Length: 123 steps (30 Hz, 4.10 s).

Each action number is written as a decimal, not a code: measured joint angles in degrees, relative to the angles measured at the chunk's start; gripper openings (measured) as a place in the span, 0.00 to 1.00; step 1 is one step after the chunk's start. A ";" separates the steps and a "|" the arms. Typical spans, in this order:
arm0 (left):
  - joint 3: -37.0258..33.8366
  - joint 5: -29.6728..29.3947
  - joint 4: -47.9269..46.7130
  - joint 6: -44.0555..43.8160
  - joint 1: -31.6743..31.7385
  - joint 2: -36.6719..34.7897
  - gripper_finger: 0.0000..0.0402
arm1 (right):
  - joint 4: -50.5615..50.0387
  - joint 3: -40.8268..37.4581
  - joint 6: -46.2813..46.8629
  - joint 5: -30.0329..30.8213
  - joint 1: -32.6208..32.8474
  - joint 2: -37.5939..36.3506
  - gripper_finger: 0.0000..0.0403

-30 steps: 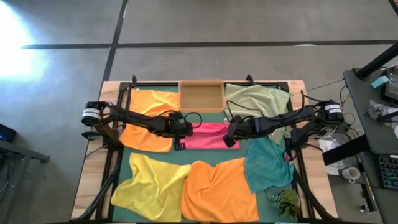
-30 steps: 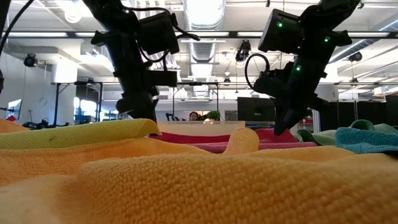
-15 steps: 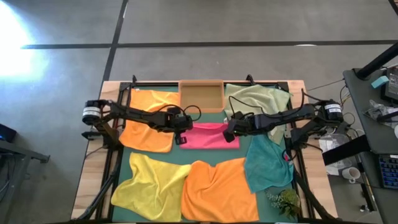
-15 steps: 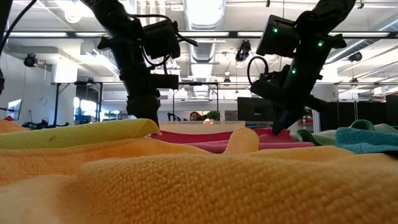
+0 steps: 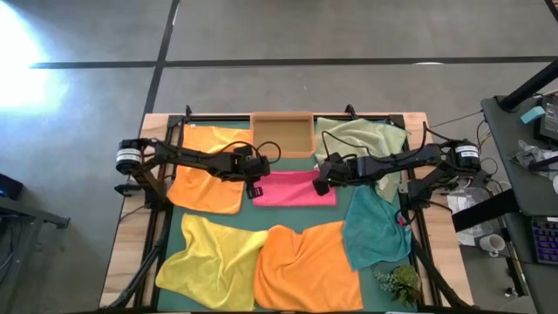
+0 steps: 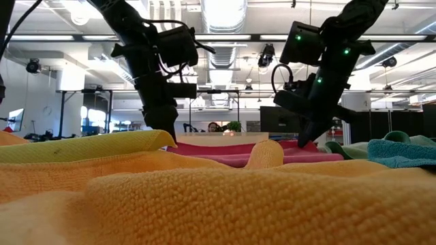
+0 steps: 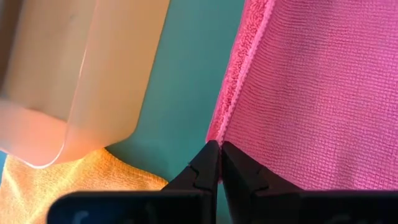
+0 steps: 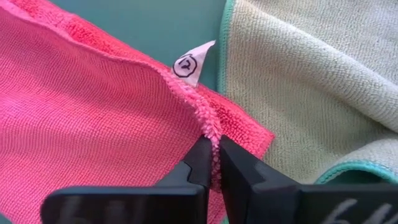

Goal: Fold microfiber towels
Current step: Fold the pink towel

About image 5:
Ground black metal table frame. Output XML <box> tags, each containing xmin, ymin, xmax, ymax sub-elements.
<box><xmin>102</xmin><ymin>103</ymin><xmax>480</xmax><ymax>314</ymax></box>

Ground light teal block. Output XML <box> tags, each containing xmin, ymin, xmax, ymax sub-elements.
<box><xmin>519</xmin><ymin>106</ymin><xmax>547</xmax><ymax>126</ymax></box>

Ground teal microfiber towel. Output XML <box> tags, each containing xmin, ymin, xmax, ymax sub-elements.
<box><xmin>342</xmin><ymin>185</ymin><xmax>413</xmax><ymax>272</ymax></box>

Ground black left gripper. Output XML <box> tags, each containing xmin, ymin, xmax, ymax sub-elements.
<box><xmin>230</xmin><ymin>154</ymin><xmax>272</xmax><ymax>201</ymax></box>

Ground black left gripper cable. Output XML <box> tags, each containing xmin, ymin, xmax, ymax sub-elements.
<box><xmin>217</xmin><ymin>140</ymin><xmax>282</xmax><ymax>166</ymax></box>

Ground dark blue box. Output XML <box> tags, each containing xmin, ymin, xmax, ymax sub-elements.
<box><xmin>0</xmin><ymin>173</ymin><xmax>25</xmax><ymax>201</ymax></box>

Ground small artificial green plant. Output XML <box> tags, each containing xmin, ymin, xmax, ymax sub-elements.
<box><xmin>372</xmin><ymin>263</ymin><xmax>423</xmax><ymax>306</ymax></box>

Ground black backlit keyboard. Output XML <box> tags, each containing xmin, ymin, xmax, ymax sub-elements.
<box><xmin>529</xmin><ymin>215</ymin><xmax>558</xmax><ymax>267</ymax></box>

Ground dark grey side desk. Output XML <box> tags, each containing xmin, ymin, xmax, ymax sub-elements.
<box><xmin>480</xmin><ymin>93</ymin><xmax>558</xmax><ymax>314</ymax></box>

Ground dark metal stand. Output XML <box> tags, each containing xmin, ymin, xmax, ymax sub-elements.
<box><xmin>0</xmin><ymin>194</ymin><xmax>71</xmax><ymax>314</ymax></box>

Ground green table mat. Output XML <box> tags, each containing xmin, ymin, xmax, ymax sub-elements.
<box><xmin>156</xmin><ymin>119</ymin><xmax>419</xmax><ymax>313</ymax></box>

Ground black flat bar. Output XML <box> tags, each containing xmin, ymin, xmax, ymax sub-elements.
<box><xmin>451</xmin><ymin>189</ymin><xmax>521</xmax><ymax>232</ymax></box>

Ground white paper sheets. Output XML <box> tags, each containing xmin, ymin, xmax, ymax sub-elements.
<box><xmin>446</xmin><ymin>187</ymin><xmax>496</xmax><ymax>248</ymax></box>

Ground tan rectangular tray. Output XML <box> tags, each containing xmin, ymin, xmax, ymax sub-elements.
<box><xmin>249</xmin><ymin>111</ymin><xmax>316</xmax><ymax>160</ymax></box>

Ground orange microfiber towel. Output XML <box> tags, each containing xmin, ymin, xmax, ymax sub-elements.
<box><xmin>253</xmin><ymin>220</ymin><xmax>364</xmax><ymax>313</ymax></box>
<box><xmin>167</xmin><ymin>124</ymin><xmax>254</xmax><ymax>215</ymax></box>

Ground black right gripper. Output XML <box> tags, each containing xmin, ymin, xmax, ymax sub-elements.
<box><xmin>312</xmin><ymin>157</ymin><xmax>361</xmax><ymax>197</ymax></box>

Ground yellow microfiber towel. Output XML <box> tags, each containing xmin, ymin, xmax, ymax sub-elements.
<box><xmin>155</xmin><ymin>212</ymin><xmax>269</xmax><ymax>311</ymax></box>

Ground white mug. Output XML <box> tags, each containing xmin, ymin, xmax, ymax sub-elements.
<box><xmin>479</xmin><ymin>234</ymin><xmax>507</xmax><ymax>258</ymax></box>

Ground pink microfiber towel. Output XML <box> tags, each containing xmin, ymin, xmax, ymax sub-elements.
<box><xmin>251</xmin><ymin>169</ymin><xmax>337</xmax><ymax>208</ymax></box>

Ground black desk device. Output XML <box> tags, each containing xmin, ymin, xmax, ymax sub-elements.
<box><xmin>539</xmin><ymin>91</ymin><xmax>558</xmax><ymax>141</ymax></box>

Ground clear plastic bag clutter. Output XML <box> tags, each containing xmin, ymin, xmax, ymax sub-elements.
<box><xmin>509</xmin><ymin>139</ymin><xmax>558</xmax><ymax>181</ymax></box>

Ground light green microfiber towel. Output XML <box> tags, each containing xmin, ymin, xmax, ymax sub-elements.
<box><xmin>313</xmin><ymin>116</ymin><xmax>411</xmax><ymax>204</ymax></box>

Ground black round pole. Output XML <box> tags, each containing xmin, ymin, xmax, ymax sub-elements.
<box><xmin>496</xmin><ymin>58</ymin><xmax>558</xmax><ymax>113</ymax></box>

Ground tangled floor cables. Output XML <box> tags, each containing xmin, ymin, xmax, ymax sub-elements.
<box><xmin>429</xmin><ymin>111</ymin><xmax>502</xmax><ymax>193</ymax></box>

